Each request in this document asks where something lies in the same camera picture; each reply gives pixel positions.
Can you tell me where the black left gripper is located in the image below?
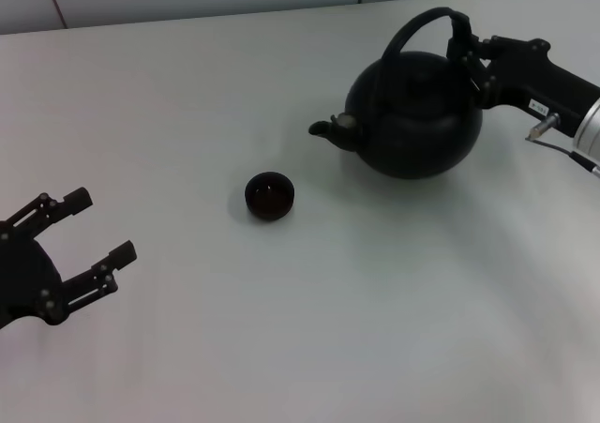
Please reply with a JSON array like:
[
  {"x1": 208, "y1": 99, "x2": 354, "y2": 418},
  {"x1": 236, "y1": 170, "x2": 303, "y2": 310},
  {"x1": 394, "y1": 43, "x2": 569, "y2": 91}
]
[{"x1": 0, "y1": 187, "x2": 138, "y2": 330}]

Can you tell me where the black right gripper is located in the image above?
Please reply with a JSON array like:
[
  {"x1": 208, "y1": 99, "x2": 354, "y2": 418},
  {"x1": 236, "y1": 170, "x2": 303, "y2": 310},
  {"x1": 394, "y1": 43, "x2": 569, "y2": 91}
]
[{"x1": 447, "y1": 33, "x2": 600, "y2": 138}]

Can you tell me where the black round teapot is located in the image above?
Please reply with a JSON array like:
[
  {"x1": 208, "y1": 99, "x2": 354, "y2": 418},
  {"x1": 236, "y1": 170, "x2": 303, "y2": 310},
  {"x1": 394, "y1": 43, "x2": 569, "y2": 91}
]
[{"x1": 308, "y1": 6, "x2": 484, "y2": 179}]

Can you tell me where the small black teacup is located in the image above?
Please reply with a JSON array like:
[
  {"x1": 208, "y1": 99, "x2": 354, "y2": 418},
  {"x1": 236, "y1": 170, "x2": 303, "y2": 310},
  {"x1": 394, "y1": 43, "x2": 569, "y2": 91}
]
[{"x1": 244, "y1": 171, "x2": 296, "y2": 221}]

